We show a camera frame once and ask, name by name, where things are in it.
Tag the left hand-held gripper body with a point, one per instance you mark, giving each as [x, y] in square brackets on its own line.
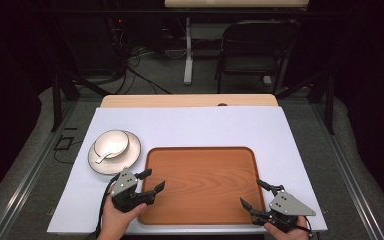
[124, 184]

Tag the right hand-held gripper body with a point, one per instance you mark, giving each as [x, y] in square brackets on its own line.
[288, 206]

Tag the person's right hand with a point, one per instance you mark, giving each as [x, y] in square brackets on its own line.
[291, 235]

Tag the person's left hand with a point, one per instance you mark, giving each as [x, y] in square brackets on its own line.
[113, 221]

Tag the white plate with dark rim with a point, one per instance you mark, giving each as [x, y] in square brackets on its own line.
[131, 156]

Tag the white ceramic spoon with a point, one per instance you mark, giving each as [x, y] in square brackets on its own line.
[102, 158]

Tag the white bowl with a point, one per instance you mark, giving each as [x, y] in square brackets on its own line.
[111, 141]

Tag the brown wooden tray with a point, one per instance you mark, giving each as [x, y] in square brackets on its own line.
[201, 186]

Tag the white table sheet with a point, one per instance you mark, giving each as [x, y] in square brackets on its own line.
[196, 128]

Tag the light wooden table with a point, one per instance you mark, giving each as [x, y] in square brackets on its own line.
[186, 100]

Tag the white desk leg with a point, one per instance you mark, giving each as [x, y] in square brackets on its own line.
[188, 63]

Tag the black folding chair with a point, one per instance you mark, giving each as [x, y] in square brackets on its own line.
[256, 40]

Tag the aluminium floor rail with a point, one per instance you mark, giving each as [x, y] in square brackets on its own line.
[350, 180]
[23, 180]

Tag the black metal frame stand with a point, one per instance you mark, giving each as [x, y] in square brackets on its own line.
[328, 103]
[57, 100]

